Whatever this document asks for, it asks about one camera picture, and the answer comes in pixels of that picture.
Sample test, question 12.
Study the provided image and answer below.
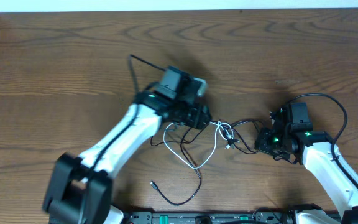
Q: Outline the white cable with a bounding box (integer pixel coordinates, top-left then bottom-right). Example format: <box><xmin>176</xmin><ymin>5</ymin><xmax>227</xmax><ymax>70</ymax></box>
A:
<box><xmin>162</xmin><ymin>120</ymin><xmax>237</xmax><ymax>170</ymax></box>

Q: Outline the black braided cable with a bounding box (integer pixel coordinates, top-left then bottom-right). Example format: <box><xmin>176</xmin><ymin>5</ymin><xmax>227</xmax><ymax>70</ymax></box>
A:
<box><xmin>149</xmin><ymin>124</ymin><xmax>211</xmax><ymax>207</ymax></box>

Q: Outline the thin black cable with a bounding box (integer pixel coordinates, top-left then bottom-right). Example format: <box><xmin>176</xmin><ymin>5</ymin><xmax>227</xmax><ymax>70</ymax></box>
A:
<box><xmin>222</xmin><ymin>119</ymin><xmax>265</xmax><ymax>156</ymax></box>

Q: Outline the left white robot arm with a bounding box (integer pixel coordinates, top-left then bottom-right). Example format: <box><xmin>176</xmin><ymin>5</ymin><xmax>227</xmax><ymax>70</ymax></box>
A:
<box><xmin>42</xmin><ymin>67</ymin><xmax>211</xmax><ymax>223</ymax></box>

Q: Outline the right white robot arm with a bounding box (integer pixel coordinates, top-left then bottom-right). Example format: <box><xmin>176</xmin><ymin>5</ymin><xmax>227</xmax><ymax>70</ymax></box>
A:
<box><xmin>255</xmin><ymin>103</ymin><xmax>358</xmax><ymax>223</ymax></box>

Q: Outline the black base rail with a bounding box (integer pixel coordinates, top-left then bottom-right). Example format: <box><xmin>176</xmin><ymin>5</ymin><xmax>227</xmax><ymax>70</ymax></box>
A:
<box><xmin>122</xmin><ymin>209</ymin><xmax>296</xmax><ymax>224</ymax></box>

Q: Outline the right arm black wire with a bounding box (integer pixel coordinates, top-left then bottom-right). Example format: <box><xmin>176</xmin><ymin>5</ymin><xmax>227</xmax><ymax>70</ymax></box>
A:
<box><xmin>286</xmin><ymin>93</ymin><xmax>358</xmax><ymax>209</ymax></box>

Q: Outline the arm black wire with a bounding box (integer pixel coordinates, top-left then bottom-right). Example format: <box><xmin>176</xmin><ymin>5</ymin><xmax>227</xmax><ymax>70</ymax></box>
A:
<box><xmin>286</xmin><ymin>93</ymin><xmax>358</xmax><ymax>209</ymax></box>
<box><xmin>79</xmin><ymin>54</ymin><xmax>167</xmax><ymax>224</ymax></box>

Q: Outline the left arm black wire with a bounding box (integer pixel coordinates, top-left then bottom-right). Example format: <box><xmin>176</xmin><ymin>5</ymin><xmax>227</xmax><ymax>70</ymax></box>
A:
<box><xmin>79</xmin><ymin>54</ymin><xmax>167</xmax><ymax>224</ymax></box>

